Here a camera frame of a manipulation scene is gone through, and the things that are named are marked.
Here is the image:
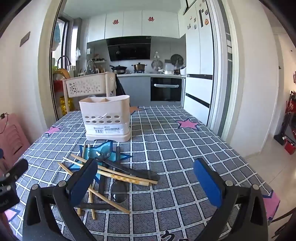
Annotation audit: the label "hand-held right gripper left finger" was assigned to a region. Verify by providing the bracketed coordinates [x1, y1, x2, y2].
[23, 158, 99, 241]

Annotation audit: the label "red box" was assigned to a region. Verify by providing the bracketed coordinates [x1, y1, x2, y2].
[284, 140, 296, 155]

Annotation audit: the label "pink plastic stool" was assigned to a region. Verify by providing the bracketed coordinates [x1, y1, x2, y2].
[0, 113, 30, 167]

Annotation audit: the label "blue hanging cloth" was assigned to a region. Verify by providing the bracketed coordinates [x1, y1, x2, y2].
[54, 24, 61, 45]

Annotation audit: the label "kitchen condiment rack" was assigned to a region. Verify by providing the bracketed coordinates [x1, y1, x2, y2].
[87, 54, 107, 75]

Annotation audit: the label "black range hood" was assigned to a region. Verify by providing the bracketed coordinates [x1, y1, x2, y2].
[106, 36, 152, 62]

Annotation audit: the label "plain bamboo chopstick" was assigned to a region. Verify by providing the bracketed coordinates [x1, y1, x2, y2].
[71, 154, 158, 184]
[57, 163, 131, 214]

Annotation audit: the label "black wok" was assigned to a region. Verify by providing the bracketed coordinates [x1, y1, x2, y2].
[109, 65, 128, 74]

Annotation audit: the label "yellow round dish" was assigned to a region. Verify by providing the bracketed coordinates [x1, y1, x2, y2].
[53, 68, 70, 80]

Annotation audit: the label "black kitchen faucet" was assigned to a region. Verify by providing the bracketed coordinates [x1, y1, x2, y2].
[57, 56, 71, 70]

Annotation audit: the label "cream plastic basket trolley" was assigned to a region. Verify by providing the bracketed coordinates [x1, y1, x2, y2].
[62, 72, 117, 114]

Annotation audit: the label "black cable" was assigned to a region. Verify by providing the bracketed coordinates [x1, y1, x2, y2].
[0, 113, 11, 135]

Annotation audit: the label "dark translucent plastic spoon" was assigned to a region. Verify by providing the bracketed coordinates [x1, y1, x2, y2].
[99, 160, 161, 184]
[110, 146, 127, 204]
[88, 148, 112, 196]

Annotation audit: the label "cream plastic utensil holder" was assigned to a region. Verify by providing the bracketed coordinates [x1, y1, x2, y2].
[79, 95, 132, 142]

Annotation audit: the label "grey wall panel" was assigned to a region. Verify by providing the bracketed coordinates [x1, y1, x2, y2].
[20, 32, 31, 47]

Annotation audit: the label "grey checked star tablecloth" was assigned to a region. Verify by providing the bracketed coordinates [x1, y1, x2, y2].
[5, 105, 281, 241]

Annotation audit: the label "white wall cabinets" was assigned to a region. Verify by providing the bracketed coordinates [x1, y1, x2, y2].
[87, 10, 180, 43]

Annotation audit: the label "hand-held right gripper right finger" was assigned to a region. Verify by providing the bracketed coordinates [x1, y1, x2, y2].
[193, 158, 269, 241]

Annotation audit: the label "bamboo chopstick with patterned end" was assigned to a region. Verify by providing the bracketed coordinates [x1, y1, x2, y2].
[62, 158, 151, 186]

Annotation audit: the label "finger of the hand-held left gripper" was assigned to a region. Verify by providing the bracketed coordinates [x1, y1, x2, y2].
[0, 159, 28, 186]

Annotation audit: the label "white refrigerator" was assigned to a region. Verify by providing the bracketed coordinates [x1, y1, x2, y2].
[183, 0, 214, 126]

